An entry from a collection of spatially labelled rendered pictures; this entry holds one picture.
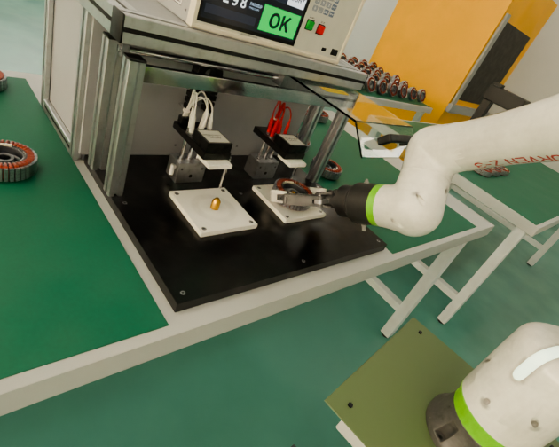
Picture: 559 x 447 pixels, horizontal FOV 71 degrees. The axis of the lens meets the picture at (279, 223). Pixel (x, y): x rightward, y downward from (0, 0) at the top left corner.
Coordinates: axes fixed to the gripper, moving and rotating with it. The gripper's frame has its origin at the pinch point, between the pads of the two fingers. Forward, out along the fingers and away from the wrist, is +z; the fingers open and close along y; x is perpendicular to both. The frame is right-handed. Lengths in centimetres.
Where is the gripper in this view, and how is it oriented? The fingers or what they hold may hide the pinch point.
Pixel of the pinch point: (293, 193)
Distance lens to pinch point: 103.9
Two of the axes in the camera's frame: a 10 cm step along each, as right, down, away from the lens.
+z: -6.9, -1.4, 7.1
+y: 7.3, -1.1, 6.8
